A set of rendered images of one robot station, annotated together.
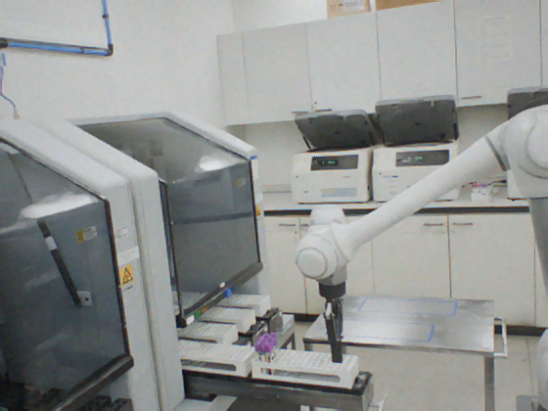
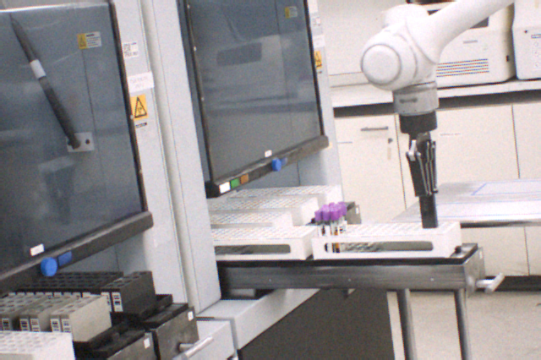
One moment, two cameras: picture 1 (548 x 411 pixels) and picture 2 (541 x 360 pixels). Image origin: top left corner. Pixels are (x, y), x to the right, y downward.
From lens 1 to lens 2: 66 cm
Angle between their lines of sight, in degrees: 4
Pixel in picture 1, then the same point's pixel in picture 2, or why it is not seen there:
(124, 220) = (133, 35)
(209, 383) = (254, 273)
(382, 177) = (529, 38)
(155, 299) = (176, 150)
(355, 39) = not seen: outside the picture
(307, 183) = not seen: hidden behind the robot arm
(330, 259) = (405, 57)
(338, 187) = (456, 60)
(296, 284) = not seen: hidden behind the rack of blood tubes
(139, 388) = (161, 263)
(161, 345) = (188, 215)
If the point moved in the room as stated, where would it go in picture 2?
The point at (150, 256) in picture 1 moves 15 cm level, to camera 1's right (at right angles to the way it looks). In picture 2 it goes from (167, 90) to (240, 80)
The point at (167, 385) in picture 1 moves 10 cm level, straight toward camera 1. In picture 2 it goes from (197, 271) to (201, 282)
